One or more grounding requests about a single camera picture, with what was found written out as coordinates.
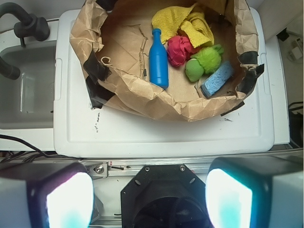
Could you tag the yellow knitted cloth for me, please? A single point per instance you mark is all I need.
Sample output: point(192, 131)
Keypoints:
point(190, 20)

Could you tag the crumpled pink paper ball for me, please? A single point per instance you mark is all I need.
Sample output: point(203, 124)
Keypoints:
point(179, 50)

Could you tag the black octagonal mount plate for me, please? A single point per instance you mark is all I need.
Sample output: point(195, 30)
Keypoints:
point(164, 196)

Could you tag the crumpled brown paper bag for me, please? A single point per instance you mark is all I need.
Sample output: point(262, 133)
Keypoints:
point(112, 40)

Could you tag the blue plastic bottle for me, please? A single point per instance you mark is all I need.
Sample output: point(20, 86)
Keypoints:
point(158, 61)

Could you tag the white sink basin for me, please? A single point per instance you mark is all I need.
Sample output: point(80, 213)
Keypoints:
point(27, 102)

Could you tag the black sink faucet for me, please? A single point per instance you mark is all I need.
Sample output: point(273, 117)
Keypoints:
point(29, 25)

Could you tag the white plastic bin lid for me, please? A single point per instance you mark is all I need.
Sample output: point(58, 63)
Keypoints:
point(107, 133)

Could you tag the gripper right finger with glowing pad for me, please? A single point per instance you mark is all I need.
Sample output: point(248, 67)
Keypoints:
point(256, 192)

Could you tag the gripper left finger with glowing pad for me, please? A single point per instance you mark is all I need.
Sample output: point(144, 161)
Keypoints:
point(45, 195)

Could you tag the blue sponge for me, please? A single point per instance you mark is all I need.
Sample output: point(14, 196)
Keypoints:
point(214, 82)

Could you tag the aluminium frame rail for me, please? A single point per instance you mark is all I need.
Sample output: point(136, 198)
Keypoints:
point(130, 167)

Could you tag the green plush toy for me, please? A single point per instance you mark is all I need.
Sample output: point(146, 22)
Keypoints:
point(205, 62)

